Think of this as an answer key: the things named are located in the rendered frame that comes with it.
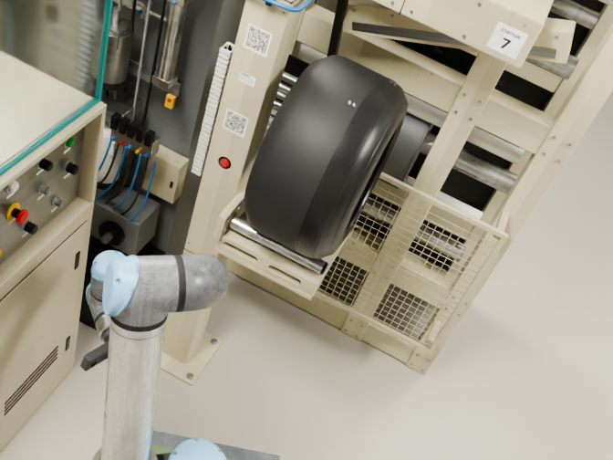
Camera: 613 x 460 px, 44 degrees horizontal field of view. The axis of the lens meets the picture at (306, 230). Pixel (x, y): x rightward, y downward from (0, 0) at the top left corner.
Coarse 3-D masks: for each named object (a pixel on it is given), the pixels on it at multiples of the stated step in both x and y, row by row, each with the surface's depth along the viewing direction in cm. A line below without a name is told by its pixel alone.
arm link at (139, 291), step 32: (128, 256) 150; (160, 256) 152; (128, 288) 145; (160, 288) 148; (128, 320) 150; (160, 320) 152; (128, 352) 154; (160, 352) 159; (128, 384) 158; (128, 416) 163; (128, 448) 168
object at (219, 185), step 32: (256, 0) 205; (288, 0) 202; (288, 32) 213; (256, 64) 217; (224, 96) 227; (256, 96) 223; (256, 128) 231; (224, 192) 249; (192, 224) 263; (224, 256) 279; (192, 320) 293; (192, 352) 312
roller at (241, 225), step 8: (232, 224) 245; (240, 224) 245; (248, 224) 245; (240, 232) 246; (248, 232) 244; (256, 232) 244; (256, 240) 245; (264, 240) 244; (272, 240) 243; (272, 248) 244; (280, 248) 243; (288, 248) 243; (288, 256) 244; (296, 256) 243; (304, 256) 242; (304, 264) 243; (312, 264) 242; (320, 264) 242; (320, 272) 243
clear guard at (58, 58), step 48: (0, 0) 151; (48, 0) 167; (96, 0) 185; (0, 48) 159; (48, 48) 176; (96, 48) 197; (0, 96) 167; (48, 96) 186; (96, 96) 210; (0, 144) 176
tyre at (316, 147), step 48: (288, 96) 213; (336, 96) 210; (384, 96) 214; (288, 144) 208; (336, 144) 206; (384, 144) 213; (288, 192) 211; (336, 192) 208; (288, 240) 225; (336, 240) 221
